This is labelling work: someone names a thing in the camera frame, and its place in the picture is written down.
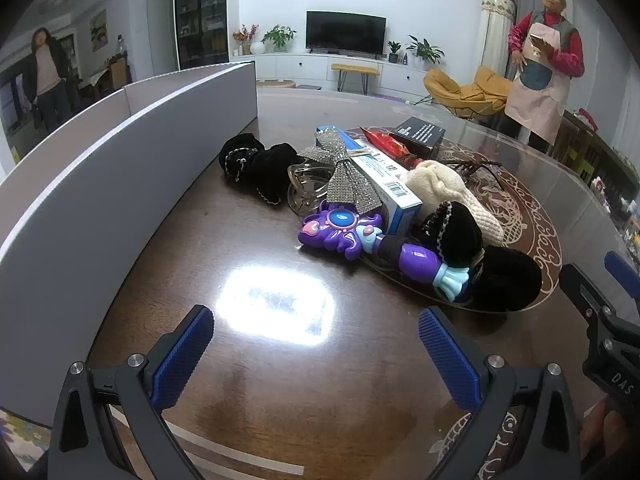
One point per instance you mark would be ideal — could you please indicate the yellow lounge chair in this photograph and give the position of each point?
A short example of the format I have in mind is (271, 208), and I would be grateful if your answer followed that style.
(465, 92)

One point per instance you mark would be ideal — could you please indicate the rimless eyeglasses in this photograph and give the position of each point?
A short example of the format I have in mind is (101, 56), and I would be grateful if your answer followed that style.
(472, 166)

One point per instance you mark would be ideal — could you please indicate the large leafy potted plant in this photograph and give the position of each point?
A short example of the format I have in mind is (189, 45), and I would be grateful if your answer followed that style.
(424, 50)

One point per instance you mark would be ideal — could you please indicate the cream knitted hair scrunchie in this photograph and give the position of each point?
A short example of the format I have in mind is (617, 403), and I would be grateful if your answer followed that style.
(450, 190)

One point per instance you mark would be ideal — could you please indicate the black television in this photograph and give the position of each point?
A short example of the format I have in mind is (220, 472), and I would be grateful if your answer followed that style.
(346, 32)

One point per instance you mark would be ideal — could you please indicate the floral seat cushion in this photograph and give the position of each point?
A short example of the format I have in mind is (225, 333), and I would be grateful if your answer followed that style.
(20, 435)

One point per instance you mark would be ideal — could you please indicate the dark glass bookcase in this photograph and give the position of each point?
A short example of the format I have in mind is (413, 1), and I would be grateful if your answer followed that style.
(207, 15)

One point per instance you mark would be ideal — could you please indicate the blue and white carton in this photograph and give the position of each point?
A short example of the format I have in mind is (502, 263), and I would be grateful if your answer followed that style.
(385, 180)

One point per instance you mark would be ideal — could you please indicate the vase of red flowers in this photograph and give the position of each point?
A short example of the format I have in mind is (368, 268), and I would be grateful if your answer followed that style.
(246, 35)

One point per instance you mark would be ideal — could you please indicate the small potted plant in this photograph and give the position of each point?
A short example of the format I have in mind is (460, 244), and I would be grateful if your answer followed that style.
(394, 50)

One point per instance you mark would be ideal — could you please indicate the clear water bottle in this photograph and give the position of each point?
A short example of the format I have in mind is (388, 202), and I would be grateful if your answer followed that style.
(120, 46)

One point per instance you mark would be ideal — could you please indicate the person's right hand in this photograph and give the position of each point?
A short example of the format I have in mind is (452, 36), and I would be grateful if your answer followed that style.
(607, 432)

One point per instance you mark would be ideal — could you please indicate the black velvet hair bow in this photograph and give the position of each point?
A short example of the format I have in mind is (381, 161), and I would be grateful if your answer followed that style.
(250, 160)

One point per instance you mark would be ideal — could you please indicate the wall painting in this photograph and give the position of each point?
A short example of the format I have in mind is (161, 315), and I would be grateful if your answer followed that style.
(99, 30)

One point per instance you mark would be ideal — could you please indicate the yellow topped bench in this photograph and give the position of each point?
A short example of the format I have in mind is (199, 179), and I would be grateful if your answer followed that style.
(355, 68)

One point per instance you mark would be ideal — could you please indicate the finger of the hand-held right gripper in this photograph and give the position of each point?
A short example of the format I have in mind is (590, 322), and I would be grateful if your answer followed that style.
(622, 272)
(582, 290)

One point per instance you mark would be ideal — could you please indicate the white television cabinet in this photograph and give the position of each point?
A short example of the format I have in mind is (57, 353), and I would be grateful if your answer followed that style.
(310, 67)

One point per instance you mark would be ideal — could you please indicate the brown wooden desktop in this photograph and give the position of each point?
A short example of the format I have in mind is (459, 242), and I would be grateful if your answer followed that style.
(280, 410)

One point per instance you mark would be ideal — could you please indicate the black trimmed hair bow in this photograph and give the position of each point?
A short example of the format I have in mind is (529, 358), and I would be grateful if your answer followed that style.
(452, 235)

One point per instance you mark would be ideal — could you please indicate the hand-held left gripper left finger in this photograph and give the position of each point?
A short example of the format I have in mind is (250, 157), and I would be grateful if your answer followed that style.
(182, 355)

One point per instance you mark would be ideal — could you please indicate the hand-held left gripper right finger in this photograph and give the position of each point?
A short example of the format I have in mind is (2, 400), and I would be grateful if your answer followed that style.
(447, 360)

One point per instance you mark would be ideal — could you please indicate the rhinestone bow hair clip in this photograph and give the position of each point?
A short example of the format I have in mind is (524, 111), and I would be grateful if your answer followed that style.
(345, 175)

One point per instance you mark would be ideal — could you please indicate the purple toy wand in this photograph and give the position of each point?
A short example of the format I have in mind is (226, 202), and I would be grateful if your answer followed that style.
(345, 230)

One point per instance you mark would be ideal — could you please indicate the round low stool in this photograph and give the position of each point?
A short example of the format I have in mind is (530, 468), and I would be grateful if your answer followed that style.
(276, 83)

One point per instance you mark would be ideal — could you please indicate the grey divider board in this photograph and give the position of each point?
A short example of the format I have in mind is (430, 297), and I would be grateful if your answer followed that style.
(100, 185)

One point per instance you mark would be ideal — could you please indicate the red snack packet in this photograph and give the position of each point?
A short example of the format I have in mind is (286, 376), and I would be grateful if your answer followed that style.
(387, 142)

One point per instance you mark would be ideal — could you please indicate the green potted plant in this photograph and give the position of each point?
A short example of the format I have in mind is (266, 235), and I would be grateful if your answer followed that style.
(279, 36)

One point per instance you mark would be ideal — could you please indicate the covered standing air conditioner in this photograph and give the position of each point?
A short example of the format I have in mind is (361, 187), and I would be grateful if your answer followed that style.
(496, 35)

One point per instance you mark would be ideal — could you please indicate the black rectangular box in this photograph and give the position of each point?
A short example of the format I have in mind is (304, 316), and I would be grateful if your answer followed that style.
(420, 135)

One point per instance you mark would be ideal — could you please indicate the clear plastic hair clip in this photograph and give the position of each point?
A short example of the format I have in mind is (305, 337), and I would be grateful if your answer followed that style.
(305, 190)

